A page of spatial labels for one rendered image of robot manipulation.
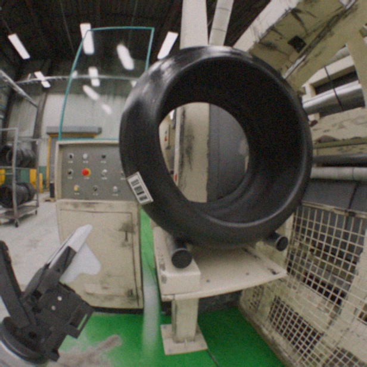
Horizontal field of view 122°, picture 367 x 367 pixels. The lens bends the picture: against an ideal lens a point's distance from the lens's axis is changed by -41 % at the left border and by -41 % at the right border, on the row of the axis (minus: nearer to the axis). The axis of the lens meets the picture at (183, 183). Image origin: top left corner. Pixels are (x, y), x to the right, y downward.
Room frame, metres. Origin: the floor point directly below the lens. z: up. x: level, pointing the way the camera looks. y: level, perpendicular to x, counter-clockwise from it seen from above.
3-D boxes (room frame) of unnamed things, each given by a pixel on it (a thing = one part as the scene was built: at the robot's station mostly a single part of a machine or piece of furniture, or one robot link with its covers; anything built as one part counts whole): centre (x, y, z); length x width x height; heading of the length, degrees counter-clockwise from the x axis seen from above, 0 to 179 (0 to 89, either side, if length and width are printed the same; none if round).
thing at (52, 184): (5.29, 4.89, 0.38); 1.20 x 0.80 x 0.76; 29
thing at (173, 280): (0.50, 0.03, 0.83); 0.36 x 0.09 x 0.06; 12
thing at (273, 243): (0.55, -0.24, 0.90); 0.35 x 0.05 x 0.05; 12
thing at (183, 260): (0.49, 0.03, 0.90); 0.35 x 0.05 x 0.05; 12
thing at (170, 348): (0.77, -0.03, 0.02); 0.27 x 0.27 x 0.04; 12
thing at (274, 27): (0.47, -0.42, 1.71); 0.61 x 0.25 x 0.15; 12
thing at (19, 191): (2.53, 3.68, 0.96); 1.36 x 0.71 x 1.92; 21
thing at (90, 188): (1.10, 0.58, 0.63); 0.56 x 0.41 x 1.27; 102
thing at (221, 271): (0.53, -0.10, 0.80); 0.37 x 0.36 x 0.02; 102
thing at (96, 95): (0.94, 0.54, 1.74); 0.55 x 0.02 x 0.95; 102
